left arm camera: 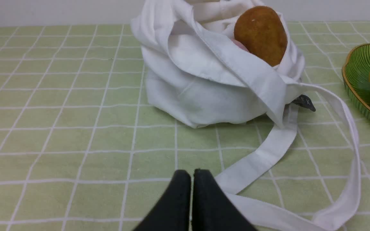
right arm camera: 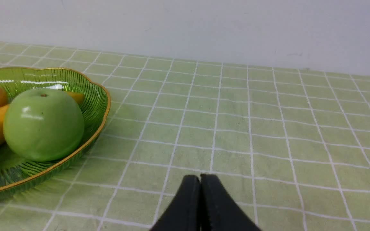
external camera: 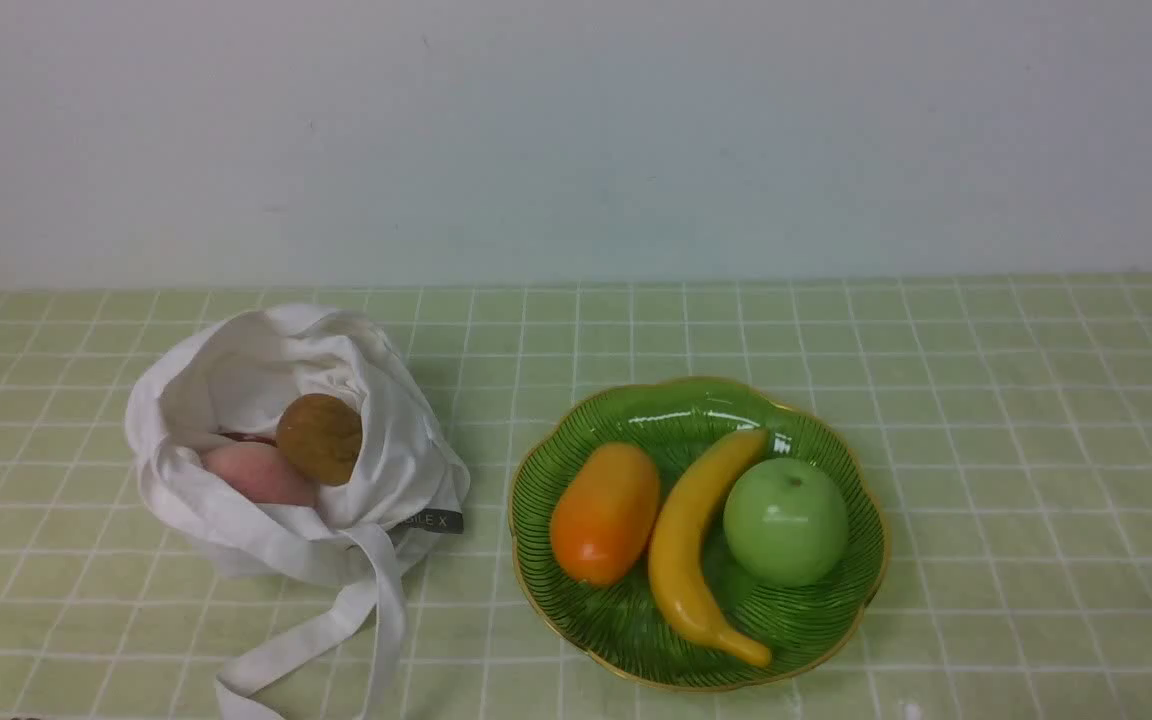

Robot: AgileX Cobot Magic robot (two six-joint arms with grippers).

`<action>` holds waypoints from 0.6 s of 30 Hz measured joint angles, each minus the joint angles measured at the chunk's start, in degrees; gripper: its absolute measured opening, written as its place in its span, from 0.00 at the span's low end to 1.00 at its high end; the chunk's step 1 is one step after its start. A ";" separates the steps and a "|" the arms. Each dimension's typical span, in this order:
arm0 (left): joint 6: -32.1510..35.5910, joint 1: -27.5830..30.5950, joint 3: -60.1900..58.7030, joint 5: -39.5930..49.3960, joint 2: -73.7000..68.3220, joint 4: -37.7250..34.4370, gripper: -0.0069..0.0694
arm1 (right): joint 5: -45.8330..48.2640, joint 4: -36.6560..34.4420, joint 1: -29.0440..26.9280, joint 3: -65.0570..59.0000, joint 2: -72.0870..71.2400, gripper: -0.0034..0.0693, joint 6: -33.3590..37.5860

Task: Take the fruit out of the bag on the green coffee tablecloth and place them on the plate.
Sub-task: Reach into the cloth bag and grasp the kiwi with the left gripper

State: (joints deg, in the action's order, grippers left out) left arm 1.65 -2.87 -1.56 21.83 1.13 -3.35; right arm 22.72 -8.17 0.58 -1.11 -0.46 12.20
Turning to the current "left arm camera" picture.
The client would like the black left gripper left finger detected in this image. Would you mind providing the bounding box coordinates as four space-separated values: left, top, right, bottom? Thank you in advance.
134 170 191 231

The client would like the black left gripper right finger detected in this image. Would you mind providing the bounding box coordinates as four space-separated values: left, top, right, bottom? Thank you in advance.
191 169 257 231

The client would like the dark grey object behind bag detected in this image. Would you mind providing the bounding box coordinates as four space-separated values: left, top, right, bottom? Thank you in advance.
292 94 316 112

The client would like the white cloth bag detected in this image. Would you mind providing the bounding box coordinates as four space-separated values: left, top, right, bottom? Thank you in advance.
131 0 361 231

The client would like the pink fruit in bag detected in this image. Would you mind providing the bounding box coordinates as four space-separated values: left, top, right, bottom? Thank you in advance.
231 39 249 53

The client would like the brown kiwi fruit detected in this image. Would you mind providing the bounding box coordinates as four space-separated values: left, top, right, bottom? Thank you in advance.
234 6 288 67

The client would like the green glass fruit bowl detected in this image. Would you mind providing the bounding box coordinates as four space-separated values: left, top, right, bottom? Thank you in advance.
342 43 370 122

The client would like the green checkered tablecloth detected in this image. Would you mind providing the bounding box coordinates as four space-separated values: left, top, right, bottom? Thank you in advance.
0 21 370 231

